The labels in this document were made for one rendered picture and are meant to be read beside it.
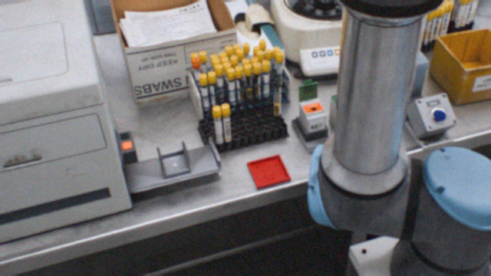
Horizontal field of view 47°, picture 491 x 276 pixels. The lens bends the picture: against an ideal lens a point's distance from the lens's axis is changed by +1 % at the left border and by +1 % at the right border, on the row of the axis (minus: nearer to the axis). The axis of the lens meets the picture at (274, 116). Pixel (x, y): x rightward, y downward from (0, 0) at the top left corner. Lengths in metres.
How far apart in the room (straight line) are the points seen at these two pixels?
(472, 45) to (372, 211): 0.71
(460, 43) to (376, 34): 0.82
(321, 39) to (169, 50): 0.35
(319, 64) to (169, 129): 0.37
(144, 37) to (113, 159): 0.47
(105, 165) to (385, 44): 0.56
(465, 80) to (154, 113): 0.67
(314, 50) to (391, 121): 0.67
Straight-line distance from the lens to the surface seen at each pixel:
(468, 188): 0.77
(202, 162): 1.06
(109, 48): 1.47
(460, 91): 1.27
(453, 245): 0.81
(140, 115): 1.25
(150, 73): 1.23
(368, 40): 0.57
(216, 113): 1.06
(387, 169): 0.73
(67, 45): 0.95
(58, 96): 0.87
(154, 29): 1.39
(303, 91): 1.12
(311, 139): 1.13
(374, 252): 0.96
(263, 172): 1.09
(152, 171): 1.06
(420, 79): 1.26
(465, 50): 1.39
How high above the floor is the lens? 1.68
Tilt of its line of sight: 42 degrees down
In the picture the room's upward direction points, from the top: straight up
